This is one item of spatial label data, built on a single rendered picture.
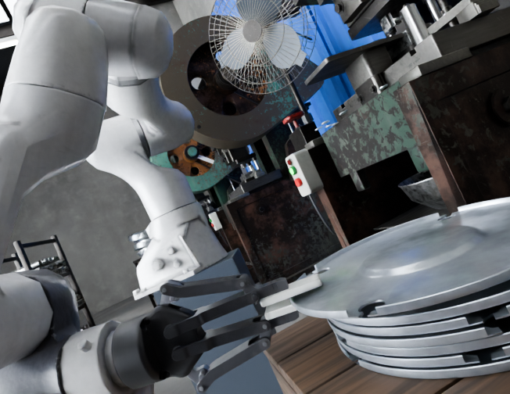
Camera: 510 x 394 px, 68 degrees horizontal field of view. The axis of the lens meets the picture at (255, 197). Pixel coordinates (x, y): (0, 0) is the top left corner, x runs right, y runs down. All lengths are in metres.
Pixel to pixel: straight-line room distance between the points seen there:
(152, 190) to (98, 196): 6.74
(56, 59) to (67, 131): 0.08
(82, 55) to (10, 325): 0.30
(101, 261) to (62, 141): 7.02
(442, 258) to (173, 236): 0.57
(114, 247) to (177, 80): 5.39
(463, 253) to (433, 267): 0.03
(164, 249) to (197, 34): 1.88
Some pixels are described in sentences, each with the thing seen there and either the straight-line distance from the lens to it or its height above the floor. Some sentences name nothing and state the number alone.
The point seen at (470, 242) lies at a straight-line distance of 0.40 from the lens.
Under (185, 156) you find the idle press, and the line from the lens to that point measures 4.02.
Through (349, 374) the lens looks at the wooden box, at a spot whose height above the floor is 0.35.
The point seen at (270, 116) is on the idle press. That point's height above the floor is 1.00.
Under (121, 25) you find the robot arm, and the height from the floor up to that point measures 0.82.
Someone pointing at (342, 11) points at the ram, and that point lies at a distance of 1.20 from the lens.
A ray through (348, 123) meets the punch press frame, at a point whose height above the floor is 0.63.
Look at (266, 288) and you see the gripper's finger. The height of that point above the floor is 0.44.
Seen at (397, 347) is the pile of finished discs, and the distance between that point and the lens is 0.33.
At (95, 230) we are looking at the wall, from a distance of 7.50.
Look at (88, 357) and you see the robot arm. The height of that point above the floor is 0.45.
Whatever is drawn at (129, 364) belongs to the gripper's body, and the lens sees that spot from 0.45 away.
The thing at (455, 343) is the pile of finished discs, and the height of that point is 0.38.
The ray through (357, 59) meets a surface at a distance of 1.08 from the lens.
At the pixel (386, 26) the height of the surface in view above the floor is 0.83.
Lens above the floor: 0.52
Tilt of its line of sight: 2 degrees up
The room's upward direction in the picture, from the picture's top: 24 degrees counter-clockwise
